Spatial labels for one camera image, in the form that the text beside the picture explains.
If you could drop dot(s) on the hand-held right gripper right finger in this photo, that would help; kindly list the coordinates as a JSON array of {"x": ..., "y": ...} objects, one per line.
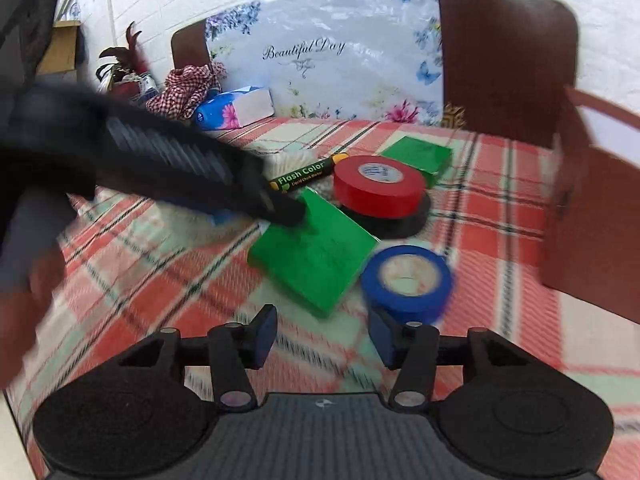
[{"x": 382, "y": 341}]

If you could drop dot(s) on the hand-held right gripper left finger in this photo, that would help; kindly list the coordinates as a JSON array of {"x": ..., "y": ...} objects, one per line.
[{"x": 265, "y": 335}]

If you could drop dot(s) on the brown box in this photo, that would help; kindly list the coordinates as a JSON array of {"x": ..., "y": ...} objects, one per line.
[{"x": 595, "y": 220}]

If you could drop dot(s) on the black marker pen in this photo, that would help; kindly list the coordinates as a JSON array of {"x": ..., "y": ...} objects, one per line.
[{"x": 305, "y": 172}]

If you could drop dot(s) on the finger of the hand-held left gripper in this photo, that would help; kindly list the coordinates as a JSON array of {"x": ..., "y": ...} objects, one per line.
[
  {"x": 220, "y": 217},
  {"x": 285, "y": 212}
]

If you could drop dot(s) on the brown wooden headboard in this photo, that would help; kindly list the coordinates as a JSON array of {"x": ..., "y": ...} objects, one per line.
[{"x": 505, "y": 60}]

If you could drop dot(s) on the plaid mat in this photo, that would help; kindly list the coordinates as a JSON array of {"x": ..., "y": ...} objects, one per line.
[{"x": 150, "y": 270}]

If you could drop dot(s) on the blue tape roll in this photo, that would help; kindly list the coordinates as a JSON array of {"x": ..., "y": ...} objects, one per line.
[{"x": 372, "y": 287}]

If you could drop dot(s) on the red checkered cloth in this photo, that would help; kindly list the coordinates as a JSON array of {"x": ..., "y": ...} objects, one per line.
[{"x": 187, "y": 90}]

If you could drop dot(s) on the black tape roll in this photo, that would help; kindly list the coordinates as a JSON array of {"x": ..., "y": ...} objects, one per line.
[{"x": 400, "y": 228}]

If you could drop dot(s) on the thick green box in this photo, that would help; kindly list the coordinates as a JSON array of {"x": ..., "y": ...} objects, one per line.
[{"x": 415, "y": 157}]

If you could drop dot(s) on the blue tissue pack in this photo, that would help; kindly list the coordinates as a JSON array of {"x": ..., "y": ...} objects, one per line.
[{"x": 235, "y": 107}]

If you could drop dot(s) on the cardboard box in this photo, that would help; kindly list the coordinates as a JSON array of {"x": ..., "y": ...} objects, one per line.
[{"x": 60, "y": 50}]

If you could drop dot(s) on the floral printed board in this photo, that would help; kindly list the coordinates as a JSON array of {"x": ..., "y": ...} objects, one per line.
[{"x": 325, "y": 75}]

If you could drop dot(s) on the dark cloth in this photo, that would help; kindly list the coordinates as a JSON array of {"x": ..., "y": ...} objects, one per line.
[{"x": 25, "y": 10}]

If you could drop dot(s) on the red tape roll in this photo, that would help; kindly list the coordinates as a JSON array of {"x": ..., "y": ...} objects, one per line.
[{"x": 375, "y": 192}]

